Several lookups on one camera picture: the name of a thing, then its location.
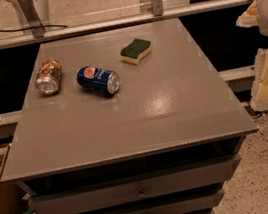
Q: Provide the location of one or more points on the middle grey drawer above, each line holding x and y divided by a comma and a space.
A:
179, 205

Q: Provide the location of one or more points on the green and yellow sponge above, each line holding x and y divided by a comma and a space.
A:
134, 52

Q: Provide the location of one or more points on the grey drawer cabinet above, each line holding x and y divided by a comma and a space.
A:
172, 109

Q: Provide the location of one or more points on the blue pepsi can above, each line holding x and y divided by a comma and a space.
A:
99, 80

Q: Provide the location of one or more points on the metal window frame rail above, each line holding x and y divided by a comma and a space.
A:
62, 33

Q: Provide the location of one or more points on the top grey drawer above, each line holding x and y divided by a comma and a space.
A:
139, 187

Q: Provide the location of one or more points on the gold patterned drink can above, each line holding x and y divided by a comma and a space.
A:
49, 77

